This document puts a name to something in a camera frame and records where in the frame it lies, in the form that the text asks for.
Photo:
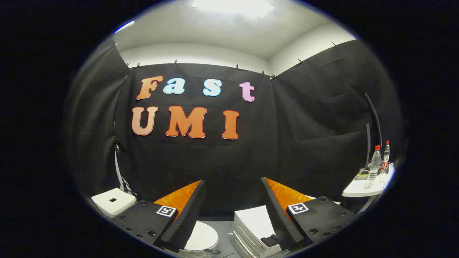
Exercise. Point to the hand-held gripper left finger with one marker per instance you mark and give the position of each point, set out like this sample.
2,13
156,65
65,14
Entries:
190,218

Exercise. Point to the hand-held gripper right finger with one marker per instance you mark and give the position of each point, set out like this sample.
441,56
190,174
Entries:
278,218

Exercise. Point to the white drawer cabinet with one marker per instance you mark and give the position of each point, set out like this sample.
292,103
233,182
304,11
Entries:
252,222

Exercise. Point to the black backdrop cloth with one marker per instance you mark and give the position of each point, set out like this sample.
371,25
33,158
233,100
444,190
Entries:
215,161

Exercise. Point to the white round table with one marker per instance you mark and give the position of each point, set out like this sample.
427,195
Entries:
358,189

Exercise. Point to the clear plastic water bottle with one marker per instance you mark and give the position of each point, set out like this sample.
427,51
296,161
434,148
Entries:
386,157
373,168

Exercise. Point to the black curved tube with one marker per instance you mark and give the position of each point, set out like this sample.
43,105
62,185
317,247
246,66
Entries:
375,114
368,147

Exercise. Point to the ceiling light panel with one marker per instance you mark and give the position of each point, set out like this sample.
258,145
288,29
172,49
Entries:
233,6

